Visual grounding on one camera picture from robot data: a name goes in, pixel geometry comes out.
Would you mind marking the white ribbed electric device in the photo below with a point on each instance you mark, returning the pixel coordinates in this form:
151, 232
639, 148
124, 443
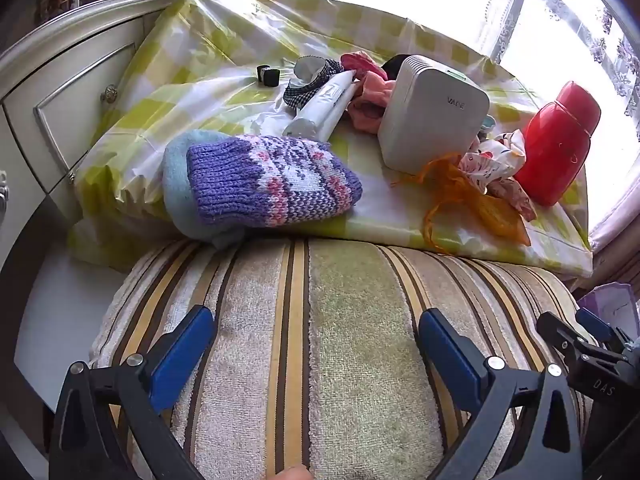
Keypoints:
430, 125

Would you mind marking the small black clip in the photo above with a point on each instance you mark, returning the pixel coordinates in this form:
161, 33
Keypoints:
270, 77

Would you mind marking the red thermos flask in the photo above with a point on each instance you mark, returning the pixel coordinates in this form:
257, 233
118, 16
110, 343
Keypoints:
555, 150

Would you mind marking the pink floral pouch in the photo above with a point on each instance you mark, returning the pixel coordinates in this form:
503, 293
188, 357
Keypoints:
515, 197

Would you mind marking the pink sock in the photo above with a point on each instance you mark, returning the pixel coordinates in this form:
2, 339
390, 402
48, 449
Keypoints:
370, 110

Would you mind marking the teal cloth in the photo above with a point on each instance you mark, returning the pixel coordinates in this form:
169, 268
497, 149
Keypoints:
487, 122

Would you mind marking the white wooden dresser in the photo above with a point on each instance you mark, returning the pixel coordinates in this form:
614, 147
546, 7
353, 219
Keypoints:
65, 95

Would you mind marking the light blue towel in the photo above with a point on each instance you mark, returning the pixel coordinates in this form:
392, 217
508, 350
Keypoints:
175, 195

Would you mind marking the grey window frame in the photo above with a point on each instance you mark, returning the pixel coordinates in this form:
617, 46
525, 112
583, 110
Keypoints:
515, 15

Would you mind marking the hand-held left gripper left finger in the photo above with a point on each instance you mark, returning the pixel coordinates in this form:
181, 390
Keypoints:
185, 350

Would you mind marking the striped towel cushion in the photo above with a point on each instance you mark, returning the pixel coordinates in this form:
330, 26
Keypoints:
320, 335

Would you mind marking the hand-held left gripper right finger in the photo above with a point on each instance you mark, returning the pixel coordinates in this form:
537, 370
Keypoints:
450, 355

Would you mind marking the magenta sock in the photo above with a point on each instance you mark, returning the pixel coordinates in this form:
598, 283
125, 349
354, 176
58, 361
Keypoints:
360, 62

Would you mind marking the black sock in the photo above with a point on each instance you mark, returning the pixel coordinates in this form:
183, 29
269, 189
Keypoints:
395, 67

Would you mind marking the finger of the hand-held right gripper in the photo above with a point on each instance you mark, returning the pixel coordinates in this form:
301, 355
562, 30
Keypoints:
555, 330
595, 322

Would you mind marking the purple knitted sock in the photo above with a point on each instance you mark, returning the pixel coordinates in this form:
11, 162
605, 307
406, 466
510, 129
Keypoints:
260, 180

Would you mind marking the orange mesh bag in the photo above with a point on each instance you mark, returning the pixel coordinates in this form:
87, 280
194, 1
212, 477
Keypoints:
495, 215

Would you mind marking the metal drawer knob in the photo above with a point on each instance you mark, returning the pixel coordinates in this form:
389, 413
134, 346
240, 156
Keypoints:
110, 92

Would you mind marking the white tube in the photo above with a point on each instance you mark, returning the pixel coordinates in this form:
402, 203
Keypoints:
320, 105

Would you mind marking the black white checked cloth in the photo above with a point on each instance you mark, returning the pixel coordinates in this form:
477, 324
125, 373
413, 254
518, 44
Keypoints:
300, 92

